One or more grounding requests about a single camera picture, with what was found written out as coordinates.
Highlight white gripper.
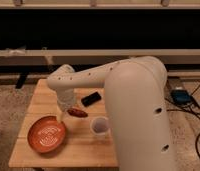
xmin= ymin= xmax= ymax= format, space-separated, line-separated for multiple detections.
xmin=57 ymin=89 xmax=76 ymax=122

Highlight red pepper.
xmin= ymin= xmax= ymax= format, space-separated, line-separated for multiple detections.
xmin=67 ymin=108 xmax=88 ymax=118

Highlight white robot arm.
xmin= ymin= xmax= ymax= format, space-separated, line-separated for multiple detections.
xmin=47 ymin=56 xmax=177 ymax=171

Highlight orange ceramic bowl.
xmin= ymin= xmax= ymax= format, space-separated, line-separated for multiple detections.
xmin=27 ymin=116 xmax=66 ymax=153

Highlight black rectangular block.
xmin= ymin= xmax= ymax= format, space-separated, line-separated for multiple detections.
xmin=81 ymin=92 xmax=101 ymax=107

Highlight clear plastic cup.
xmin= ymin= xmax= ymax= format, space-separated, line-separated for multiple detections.
xmin=90 ymin=117 xmax=110 ymax=136

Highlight wooden table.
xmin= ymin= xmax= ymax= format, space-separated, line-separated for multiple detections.
xmin=9 ymin=79 xmax=117 ymax=168

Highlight blue power adapter box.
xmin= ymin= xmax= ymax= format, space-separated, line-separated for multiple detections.
xmin=171 ymin=89 xmax=192 ymax=105

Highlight black cable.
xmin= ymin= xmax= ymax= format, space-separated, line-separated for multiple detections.
xmin=164 ymin=75 xmax=200 ymax=168

